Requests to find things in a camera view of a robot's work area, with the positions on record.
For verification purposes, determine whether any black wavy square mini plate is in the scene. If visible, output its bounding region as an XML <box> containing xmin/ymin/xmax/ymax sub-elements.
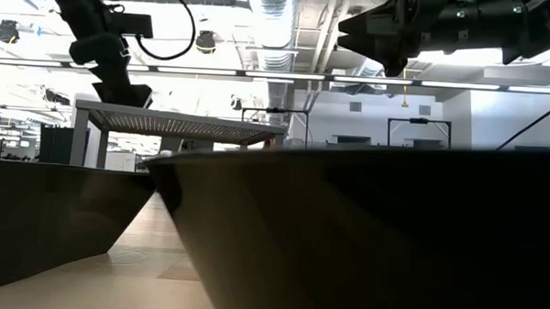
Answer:
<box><xmin>139</xmin><ymin>138</ymin><xmax>550</xmax><ymax>309</ymax></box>
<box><xmin>0</xmin><ymin>157</ymin><xmax>159</xmax><ymax>299</ymax></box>

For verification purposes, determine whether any grey perforated metal stand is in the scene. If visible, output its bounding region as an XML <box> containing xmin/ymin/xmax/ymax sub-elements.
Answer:
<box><xmin>68</xmin><ymin>98</ymin><xmax>290</xmax><ymax>176</ymax></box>

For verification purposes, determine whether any black storage cabinet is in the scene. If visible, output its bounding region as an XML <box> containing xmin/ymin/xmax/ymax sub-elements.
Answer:
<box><xmin>38</xmin><ymin>126</ymin><xmax>75</xmax><ymax>166</ymax></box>

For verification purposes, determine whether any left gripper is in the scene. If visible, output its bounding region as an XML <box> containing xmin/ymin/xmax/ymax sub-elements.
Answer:
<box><xmin>57</xmin><ymin>0</ymin><xmax>136</xmax><ymax>85</ymax></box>

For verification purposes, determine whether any white ceiling light strip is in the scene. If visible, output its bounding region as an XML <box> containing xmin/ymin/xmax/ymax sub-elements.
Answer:
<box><xmin>0</xmin><ymin>58</ymin><xmax>62</xmax><ymax>68</ymax></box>
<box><xmin>332</xmin><ymin>76</ymin><xmax>414</xmax><ymax>86</ymax></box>
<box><xmin>244</xmin><ymin>71</ymin><xmax>326</xmax><ymax>81</ymax></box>
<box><xmin>69</xmin><ymin>62</ymin><xmax>150</xmax><ymax>72</ymax></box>
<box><xmin>508</xmin><ymin>84</ymin><xmax>550</xmax><ymax>94</ymax></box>
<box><xmin>420</xmin><ymin>80</ymin><xmax>501</xmax><ymax>91</ymax></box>
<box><xmin>157</xmin><ymin>66</ymin><xmax>238</xmax><ymax>77</ymax></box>

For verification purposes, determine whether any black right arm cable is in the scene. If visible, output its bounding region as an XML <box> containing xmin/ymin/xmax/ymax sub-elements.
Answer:
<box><xmin>494</xmin><ymin>94</ymin><xmax>550</xmax><ymax>154</ymax></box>

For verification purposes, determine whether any black left wrist camera cable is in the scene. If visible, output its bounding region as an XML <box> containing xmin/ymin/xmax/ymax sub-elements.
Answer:
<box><xmin>133</xmin><ymin>0</ymin><xmax>199</xmax><ymax>62</ymax></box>

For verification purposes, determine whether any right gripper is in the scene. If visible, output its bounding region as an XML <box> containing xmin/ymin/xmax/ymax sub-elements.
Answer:
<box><xmin>335</xmin><ymin>0</ymin><xmax>506</xmax><ymax>82</ymax></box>

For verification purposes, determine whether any silver ribbed ventilation duct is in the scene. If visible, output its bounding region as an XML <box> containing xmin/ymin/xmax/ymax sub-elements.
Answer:
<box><xmin>247</xmin><ymin>0</ymin><xmax>301</xmax><ymax>127</ymax></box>

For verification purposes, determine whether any yellow hanging power cord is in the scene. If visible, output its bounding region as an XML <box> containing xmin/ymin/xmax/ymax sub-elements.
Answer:
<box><xmin>400</xmin><ymin>66</ymin><xmax>411</xmax><ymax>109</ymax></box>

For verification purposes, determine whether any white low cabinet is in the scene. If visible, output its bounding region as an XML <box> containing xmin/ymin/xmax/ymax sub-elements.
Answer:
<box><xmin>104</xmin><ymin>150</ymin><xmax>137</xmax><ymax>172</ymax></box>

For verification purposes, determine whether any black background station frame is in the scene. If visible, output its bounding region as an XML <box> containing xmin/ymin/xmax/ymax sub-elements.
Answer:
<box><xmin>239</xmin><ymin>105</ymin><xmax>312</xmax><ymax>150</ymax></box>
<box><xmin>386</xmin><ymin>116</ymin><xmax>453</xmax><ymax>150</ymax></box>

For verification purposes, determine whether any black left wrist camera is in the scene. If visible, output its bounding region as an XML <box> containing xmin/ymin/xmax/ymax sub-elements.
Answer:
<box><xmin>104</xmin><ymin>12</ymin><xmax>155</xmax><ymax>39</ymax></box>

